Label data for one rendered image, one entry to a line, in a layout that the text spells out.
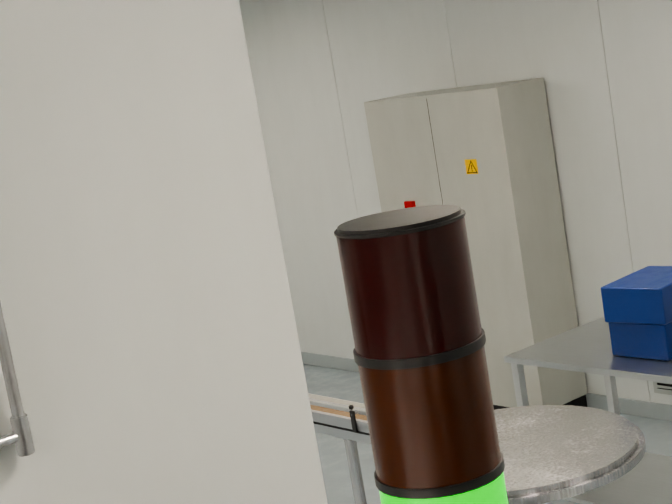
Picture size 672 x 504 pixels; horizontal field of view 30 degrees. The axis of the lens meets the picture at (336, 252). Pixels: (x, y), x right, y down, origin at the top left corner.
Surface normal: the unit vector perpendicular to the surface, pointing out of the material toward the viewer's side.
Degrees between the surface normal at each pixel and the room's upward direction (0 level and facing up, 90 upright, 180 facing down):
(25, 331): 90
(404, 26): 90
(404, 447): 90
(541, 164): 90
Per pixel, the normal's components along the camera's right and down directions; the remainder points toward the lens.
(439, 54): -0.77, 0.22
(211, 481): 0.62, 0.02
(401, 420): -0.48, 0.22
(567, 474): -0.17, -0.97
